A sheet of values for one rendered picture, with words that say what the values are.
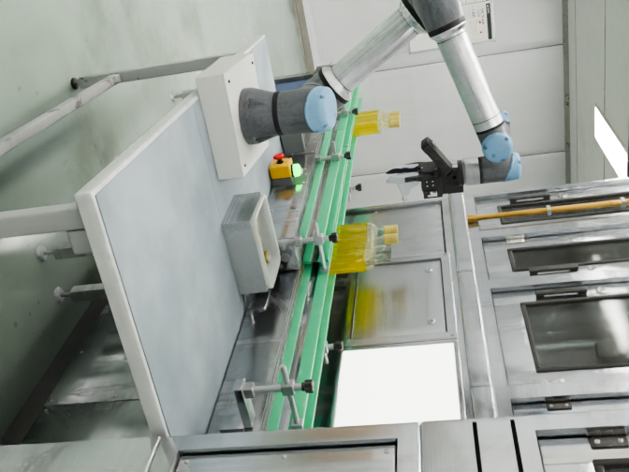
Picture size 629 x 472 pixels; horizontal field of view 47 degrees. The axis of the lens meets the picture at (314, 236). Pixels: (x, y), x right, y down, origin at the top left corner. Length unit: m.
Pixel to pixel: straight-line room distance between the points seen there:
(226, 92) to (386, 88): 6.40
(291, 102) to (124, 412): 0.98
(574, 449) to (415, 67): 7.03
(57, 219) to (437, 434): 0.76
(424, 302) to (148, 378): 1.07
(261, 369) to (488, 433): 0.68
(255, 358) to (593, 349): 0.91
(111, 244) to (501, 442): 0.74
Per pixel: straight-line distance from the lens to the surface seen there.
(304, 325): 1.96
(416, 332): 2.14
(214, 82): 1.86
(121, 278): 1.34
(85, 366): 2.44
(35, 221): 1.40
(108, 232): 1.31
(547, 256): 2.53
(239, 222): 1.89
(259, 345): 1.89
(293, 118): 1.90
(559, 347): 2.13
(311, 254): 2.22
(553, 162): 8.68
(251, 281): 1.98
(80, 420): 2.23
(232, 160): 1.91
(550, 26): 8.17
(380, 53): 1.99
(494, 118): 1.89
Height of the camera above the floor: 1.32
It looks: 10 degrees down
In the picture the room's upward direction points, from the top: 84 degrees clockwise
